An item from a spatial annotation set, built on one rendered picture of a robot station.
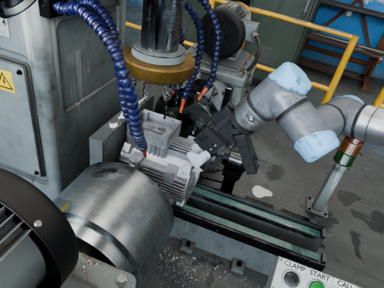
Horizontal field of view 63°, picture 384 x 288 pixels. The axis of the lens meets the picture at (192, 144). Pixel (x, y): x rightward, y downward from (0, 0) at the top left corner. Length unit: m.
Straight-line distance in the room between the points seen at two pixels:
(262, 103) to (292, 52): 3.32
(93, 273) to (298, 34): 3.61
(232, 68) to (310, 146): 0.70
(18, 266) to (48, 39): 0.49
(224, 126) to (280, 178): 0.69
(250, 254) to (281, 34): 3.23
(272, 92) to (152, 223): 0.35
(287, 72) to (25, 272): 0.52
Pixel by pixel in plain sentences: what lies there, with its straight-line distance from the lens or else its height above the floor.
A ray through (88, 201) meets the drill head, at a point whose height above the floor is 1.16.
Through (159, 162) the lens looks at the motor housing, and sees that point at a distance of 0.86.
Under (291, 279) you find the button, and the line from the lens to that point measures 0.70.
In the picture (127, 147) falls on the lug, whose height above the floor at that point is 1.09.
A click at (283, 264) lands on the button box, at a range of 0.71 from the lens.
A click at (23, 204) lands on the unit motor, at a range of 0.37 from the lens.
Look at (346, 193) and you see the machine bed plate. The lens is 1.46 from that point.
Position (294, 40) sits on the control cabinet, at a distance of 3.93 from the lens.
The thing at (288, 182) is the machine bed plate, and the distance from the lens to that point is 1.37.
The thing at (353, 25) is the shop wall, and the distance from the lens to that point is 5.78.
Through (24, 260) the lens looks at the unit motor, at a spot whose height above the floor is 1.31.
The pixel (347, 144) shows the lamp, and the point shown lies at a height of 1.11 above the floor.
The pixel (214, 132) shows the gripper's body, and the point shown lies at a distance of 0.72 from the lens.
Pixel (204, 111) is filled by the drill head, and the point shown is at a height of 1.11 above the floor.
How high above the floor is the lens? 1.61
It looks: 35 degrees down
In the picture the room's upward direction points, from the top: 11 degrees clockwise
